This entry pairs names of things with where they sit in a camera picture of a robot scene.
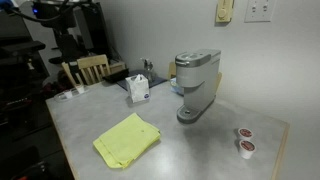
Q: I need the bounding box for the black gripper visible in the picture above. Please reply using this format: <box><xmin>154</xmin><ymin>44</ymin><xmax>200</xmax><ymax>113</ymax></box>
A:
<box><xmin>32</xmin><ymin>0</ymin><xmax>82</xmax><ymax>63</ymax></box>

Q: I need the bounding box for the yellow microfiber towel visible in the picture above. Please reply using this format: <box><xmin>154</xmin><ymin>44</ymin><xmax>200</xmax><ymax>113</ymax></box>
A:
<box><xmin>92</xmin><ymin>112</ymin><xmax>162</xmax><ymax>169</ymax></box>

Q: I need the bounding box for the wooden slat-back chair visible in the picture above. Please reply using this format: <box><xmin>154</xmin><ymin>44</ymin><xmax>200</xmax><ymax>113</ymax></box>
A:
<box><xmin>61</xmin><ymin>54</ymin><xmax>112</xmax><ymax>88</ymax></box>

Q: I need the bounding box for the black monitor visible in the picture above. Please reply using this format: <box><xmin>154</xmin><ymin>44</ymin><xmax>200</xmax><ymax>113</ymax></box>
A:
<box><xmin>73</xmin><ymin>1</ymin><xmax>113</xmax><ymax>60</ymax></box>

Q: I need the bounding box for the small white cup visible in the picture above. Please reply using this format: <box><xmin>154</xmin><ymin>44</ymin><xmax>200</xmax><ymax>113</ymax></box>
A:
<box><xmin>74</xmin><ymin>83</ymin><xmax>86</xmax><ymax>95</ymax></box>
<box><xmin>63</xmin><ymin>89</ymin><xmax>74</xmax><ymax>100</ymax></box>

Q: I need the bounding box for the clear plastic tray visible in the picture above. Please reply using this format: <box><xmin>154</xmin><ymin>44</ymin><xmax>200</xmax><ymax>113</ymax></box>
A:
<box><xmin>53</xmin><ymin>84</ymin><xmax>91</xmax><ymax>103</ymax></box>

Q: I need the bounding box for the black flat case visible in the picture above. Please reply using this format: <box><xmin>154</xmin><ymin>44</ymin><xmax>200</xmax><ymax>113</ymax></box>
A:
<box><xmin>103</xmin><ymin>68</ymin><xmax>130</xmax><ymax>84</ymax></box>

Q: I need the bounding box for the black shelf unit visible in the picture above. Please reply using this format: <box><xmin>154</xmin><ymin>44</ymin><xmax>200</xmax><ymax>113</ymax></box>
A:
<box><xmin>0</xmin><ymin>13</ymin><xmax>51</xmax><ymax>141</ymax></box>

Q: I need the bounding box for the white tissue box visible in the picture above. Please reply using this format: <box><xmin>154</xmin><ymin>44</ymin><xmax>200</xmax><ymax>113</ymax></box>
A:
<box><xmin>125</xmin><ymin>73</ymin><xmax>151</xmax><ymax>104</ymax></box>

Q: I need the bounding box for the glass jar with cutlery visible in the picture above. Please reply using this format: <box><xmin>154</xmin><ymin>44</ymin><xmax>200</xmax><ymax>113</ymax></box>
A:
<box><xmin>139</xmin><ymin>57</ymin><xmax>156</xmax><ymax>84</ymax></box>

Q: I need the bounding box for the dark blue cloth mat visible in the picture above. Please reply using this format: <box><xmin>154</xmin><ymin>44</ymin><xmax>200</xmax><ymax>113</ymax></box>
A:
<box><xmin>116</xmin><ymin>69</ymin><xmax>168</xmax><ymax>92</ymax></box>

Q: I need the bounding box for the light blue wipes box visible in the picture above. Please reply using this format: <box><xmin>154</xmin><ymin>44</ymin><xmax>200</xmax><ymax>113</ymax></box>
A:
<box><xmin>169</xmin><ymin>77</ymin><xmax>184</xmax><ymax>97</ymax></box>

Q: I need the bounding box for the grey pod coffee machine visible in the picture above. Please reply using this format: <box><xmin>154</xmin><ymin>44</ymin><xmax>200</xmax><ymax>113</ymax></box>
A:
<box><xmin>174</xmin><ymin>48</ymin><xmax>222</xmax><ymax>125</ymax></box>

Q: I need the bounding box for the red-lid coffee pod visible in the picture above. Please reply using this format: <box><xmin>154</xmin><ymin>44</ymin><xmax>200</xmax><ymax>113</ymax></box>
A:
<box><xmin>238</xmin><ymin>139</ymin><xmax>257</xmax><ymax>160</ymax></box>
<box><xmin>237</xmin><ymin>127</ymin><xmax>254</xmax><ymax>141</ymax></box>

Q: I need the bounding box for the beige wall thermostat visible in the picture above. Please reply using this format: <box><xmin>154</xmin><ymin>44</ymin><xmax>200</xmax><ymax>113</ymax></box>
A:
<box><xmin>215</xmin><ymin>0</ymin><xmax>235</xmax><ymax>24</ymax></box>

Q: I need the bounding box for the white light switch plate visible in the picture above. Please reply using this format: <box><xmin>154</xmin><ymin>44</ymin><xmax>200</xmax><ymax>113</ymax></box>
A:
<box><xmin>244</xmin><ymin>0</ymin><xmax>277</xmax><ymax>24</ymax></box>

